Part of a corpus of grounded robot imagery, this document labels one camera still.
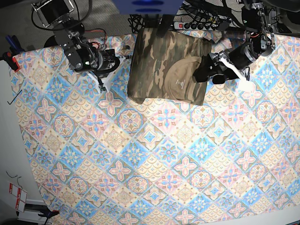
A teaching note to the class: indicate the black wire basket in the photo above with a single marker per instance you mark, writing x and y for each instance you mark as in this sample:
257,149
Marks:
136,22

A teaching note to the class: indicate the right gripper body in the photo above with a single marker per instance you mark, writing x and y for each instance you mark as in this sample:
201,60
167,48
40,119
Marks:
102,62

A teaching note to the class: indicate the blue orange bottom clamp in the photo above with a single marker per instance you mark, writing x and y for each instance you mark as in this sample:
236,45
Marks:
48,214

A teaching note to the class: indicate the red white label card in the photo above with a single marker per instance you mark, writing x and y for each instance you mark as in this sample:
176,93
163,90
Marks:
19,197

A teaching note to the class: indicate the patterned tile tablecloth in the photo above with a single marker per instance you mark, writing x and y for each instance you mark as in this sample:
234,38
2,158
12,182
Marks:
102,159

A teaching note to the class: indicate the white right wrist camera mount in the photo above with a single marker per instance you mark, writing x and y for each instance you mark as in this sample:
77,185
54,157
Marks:
102,79

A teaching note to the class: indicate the red black clamp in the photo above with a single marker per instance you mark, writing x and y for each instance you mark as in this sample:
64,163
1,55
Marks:
11,61

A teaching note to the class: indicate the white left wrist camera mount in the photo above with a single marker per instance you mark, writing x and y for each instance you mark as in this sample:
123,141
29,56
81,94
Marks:
244,84

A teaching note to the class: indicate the camouflage T-shirt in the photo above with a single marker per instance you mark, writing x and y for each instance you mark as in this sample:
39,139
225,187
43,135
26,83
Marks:
163,67

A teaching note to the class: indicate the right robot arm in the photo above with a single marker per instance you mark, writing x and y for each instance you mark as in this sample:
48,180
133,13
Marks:
83,56

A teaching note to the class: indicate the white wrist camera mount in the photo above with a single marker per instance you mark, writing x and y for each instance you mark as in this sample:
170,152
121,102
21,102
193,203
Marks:
244,84
102,79

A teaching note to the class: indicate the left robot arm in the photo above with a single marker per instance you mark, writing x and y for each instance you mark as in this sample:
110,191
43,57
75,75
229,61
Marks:
256,25

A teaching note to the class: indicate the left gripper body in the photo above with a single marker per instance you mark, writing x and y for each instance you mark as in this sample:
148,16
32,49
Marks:
222,66

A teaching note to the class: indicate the white power strip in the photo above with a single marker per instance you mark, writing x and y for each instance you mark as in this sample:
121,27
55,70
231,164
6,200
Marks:
210,25

